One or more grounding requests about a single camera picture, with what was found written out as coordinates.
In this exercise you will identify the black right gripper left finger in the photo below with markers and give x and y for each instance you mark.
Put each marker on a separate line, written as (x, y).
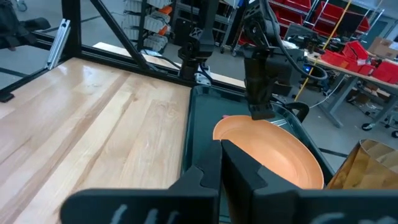
(155, 205)

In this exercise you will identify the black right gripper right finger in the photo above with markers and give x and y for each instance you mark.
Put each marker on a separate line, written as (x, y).
(280, 205)

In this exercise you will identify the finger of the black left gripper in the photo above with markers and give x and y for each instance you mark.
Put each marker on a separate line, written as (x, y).
(262, 111)

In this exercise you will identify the orange plate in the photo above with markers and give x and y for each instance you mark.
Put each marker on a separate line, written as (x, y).
(273, 149)

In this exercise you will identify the translucent orange cup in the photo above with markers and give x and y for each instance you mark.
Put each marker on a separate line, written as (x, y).
(367, 168)

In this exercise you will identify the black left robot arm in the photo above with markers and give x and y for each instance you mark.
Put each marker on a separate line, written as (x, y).
(202, 31)

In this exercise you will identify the dark green plastic tray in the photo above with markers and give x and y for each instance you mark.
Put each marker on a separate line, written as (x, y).
(202, 124)

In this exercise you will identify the black machine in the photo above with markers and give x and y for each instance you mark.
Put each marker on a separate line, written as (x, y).
(304, 39)

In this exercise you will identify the red plastic bin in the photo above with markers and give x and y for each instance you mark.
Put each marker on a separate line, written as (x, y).
(385, 72)
(334, 58)
(354, 50)

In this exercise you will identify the grey metal workbench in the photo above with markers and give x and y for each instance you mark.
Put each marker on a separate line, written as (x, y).
(345, 84)

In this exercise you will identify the shelf of grey parts bins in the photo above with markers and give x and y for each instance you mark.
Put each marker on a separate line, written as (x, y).
(149, 21)

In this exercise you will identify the cardboard box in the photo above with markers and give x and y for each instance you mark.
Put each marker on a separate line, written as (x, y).
(384, 48)

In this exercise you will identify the silver aluminium extrusion bar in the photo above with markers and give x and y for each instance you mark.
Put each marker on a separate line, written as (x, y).
(57, 43)

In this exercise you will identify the black office chair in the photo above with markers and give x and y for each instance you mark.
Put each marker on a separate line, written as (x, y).
(12, 28)

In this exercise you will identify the black metal table frame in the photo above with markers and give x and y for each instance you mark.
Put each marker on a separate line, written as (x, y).
(73, 31)

